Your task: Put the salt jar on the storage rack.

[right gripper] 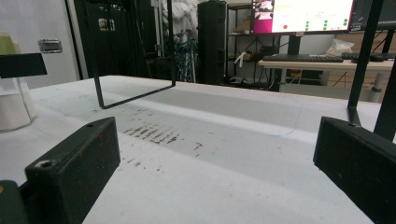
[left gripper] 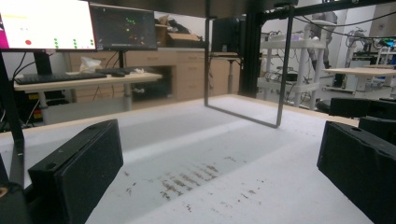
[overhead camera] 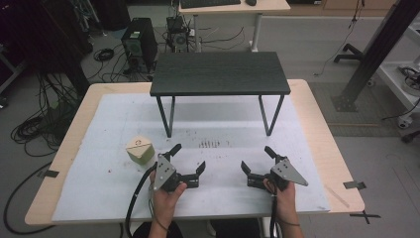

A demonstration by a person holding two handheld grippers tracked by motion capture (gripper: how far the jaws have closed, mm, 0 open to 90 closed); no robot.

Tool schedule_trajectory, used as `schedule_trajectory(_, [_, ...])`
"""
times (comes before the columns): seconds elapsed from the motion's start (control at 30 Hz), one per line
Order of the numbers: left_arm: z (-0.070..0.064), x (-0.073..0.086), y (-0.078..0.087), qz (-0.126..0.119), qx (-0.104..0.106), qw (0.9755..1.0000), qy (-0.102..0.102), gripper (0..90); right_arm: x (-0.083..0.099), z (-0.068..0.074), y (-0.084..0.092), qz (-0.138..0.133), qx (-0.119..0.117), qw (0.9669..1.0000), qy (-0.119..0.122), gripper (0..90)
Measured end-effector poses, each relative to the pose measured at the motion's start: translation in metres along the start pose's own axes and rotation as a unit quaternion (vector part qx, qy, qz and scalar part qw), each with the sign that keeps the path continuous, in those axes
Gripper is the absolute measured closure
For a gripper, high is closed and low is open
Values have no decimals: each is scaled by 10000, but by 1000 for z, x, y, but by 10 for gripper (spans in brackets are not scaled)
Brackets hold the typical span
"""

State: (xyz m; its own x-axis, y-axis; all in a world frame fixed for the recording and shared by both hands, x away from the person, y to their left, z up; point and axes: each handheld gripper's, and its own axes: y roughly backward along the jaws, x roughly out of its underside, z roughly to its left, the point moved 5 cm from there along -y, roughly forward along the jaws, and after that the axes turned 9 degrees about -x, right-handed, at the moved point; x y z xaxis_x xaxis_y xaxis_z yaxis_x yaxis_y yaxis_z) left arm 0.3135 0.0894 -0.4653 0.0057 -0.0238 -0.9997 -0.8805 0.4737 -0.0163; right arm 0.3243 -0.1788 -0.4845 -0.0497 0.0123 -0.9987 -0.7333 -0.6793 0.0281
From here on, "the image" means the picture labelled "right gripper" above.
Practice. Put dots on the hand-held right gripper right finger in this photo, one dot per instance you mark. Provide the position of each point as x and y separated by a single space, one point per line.
358 161

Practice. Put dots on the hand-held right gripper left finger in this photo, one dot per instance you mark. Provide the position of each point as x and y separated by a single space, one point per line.
71 168

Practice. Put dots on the white container with green band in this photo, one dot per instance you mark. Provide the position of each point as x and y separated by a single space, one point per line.
15 105

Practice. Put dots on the black shelf riser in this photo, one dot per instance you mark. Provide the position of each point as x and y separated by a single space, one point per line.
362 62

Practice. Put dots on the white equipment case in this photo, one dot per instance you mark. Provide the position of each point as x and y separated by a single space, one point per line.
31 18

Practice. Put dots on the light wooden desk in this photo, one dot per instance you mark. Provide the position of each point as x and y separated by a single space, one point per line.
311 65

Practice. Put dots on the clear plastic bag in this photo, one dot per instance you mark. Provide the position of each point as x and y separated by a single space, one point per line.
339 47

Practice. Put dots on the black keyboard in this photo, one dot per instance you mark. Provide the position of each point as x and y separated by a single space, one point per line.
302 58

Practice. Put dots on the black monitor stand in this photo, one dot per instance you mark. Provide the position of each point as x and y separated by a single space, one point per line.
294 43

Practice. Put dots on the white table mat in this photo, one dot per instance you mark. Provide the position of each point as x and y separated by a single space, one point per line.
218 186

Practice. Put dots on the dark computer monitor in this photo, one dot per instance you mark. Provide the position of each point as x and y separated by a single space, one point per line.
389 12

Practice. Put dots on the lit computer monitor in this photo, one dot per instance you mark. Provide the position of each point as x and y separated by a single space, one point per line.
311 15

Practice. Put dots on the black metal storage rack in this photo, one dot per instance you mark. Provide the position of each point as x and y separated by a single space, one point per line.
236 31

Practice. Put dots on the black tower case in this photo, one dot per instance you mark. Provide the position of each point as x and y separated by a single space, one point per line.
211 40

